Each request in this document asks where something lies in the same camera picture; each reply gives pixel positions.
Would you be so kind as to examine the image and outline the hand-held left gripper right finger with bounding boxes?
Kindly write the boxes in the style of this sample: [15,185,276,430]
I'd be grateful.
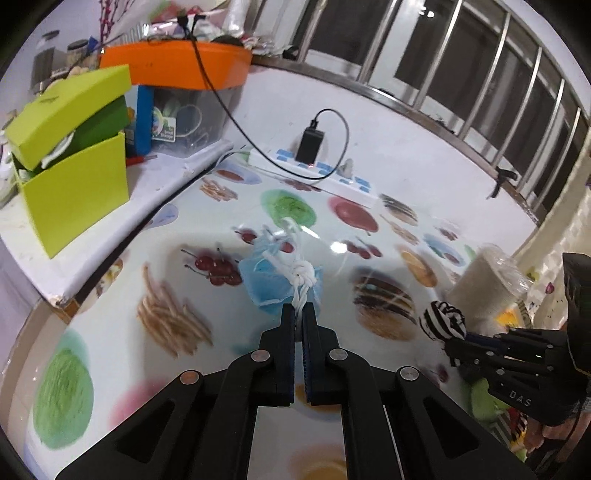
[301,305,539,480]

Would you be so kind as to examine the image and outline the purple flower branches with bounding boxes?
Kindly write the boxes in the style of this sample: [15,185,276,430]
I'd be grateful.
[98,0,136,43]

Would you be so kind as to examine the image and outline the tall glass jar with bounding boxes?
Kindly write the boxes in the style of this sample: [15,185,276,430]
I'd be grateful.
[31,30,62,89]

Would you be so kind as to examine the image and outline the bag of paper cups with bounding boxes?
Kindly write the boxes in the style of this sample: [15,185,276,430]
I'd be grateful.
[444,244,530,325]

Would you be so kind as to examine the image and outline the striped cardboard box yellow lining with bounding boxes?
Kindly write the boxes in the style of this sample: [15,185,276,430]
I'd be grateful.
[495,299,529,329]

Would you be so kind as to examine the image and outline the storage bin orange lid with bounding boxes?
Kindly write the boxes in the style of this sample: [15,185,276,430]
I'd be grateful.
[98,39,254,154]

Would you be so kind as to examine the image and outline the blue carton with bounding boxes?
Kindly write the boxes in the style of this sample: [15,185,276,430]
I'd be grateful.
[124,85,156,158]

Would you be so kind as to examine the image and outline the black hook strap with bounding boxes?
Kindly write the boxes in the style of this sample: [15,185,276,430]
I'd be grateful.
[486,168,519,200]

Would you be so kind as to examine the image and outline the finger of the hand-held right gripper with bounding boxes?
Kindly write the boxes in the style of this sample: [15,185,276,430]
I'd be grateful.
[462,329,570,355]
[442,340,556,378]

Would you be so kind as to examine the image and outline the black cable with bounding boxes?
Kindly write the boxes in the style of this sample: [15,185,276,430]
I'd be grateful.
[177,13,350,186]

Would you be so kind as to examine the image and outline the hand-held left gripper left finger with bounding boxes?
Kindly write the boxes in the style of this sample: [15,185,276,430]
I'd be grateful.
[55,304,296,480]

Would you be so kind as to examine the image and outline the barred window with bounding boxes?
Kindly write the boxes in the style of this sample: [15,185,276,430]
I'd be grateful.
[249,0,591,224]

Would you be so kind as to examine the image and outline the blue face mask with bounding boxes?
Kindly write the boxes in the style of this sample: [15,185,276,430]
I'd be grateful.
[237,217,325,320]

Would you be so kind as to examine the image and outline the black charger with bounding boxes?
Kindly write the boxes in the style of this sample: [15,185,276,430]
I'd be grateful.
[295,128,325,165]

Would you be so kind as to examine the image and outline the lime green box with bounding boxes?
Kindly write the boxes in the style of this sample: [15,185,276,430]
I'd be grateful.
[4,65,133,260]

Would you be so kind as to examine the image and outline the white power strip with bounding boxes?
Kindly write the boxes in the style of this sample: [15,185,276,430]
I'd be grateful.
[248,147,378,209]

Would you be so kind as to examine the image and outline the short glass jar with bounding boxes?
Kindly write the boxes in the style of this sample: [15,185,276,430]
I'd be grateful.
[66,39,92,71]

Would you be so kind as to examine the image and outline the black white striped sock ball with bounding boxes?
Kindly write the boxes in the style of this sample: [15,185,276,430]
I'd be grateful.
[418,300,468,343]

